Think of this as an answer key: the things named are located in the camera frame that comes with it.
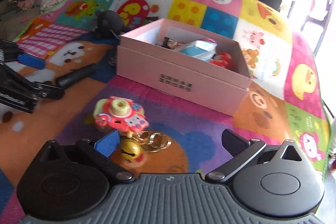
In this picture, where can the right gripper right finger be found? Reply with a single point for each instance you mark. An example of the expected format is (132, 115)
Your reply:
(243, 151)

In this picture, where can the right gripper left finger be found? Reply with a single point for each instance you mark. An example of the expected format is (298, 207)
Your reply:
(96, 153)

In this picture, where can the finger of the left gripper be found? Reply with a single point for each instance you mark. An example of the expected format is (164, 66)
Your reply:
(31, 61)
(48, 91)

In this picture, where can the black cylinder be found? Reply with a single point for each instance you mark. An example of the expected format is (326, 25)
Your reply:
(75, 76)

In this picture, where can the red cartoon keychain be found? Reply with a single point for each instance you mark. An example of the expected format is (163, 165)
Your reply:
(129, 120)

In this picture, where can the black plush toy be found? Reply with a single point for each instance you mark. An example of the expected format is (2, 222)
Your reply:
(110, 25)

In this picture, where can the red cartoon figure toy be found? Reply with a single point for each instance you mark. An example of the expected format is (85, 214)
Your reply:
(223, 60)

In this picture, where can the blue tissue pack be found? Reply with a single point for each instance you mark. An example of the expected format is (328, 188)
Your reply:
(200, 49)

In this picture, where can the cartoon figure keychain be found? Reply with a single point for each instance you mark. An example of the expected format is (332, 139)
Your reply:
(169, 43)

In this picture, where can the colourful cartoon play mat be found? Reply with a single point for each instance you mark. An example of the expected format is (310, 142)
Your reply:
(283, 103)

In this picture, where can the pink cardboard box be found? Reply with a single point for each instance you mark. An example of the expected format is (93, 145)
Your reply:
(141, 60)

